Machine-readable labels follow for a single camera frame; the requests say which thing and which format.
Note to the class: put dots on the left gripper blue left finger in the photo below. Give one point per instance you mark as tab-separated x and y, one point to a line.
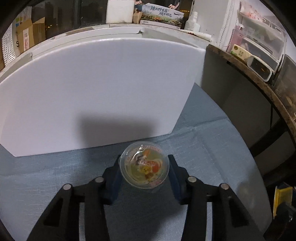
101	191

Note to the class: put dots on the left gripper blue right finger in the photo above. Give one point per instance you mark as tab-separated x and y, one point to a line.
190	191

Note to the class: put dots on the clear fruit jelly cup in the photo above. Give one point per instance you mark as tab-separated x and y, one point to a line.
144	165

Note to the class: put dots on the blue-grey tablecloth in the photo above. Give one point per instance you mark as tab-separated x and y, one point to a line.
204	141

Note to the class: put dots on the white storage box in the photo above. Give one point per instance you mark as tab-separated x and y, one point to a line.
97	93

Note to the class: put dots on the dark wooden side table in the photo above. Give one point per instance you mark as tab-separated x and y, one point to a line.
253	107

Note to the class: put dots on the grey rectangular container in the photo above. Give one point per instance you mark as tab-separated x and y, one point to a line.
264	70

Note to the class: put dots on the yellow tissue pack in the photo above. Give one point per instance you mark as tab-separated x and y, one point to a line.
242	54

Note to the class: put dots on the white plastic bottle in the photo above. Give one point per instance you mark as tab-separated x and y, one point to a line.
191	24

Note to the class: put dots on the white dotted paper bag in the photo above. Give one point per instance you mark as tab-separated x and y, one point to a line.
7	46

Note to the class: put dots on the clear plastic drawer organizer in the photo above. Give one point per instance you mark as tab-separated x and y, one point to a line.
259	36

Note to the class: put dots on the small open cardboard box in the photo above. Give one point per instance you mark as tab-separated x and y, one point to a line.
30	34

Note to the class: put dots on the white foam box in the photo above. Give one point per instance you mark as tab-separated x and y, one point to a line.
119	11

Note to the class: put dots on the printed landscape carton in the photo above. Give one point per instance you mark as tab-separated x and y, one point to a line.
161	16

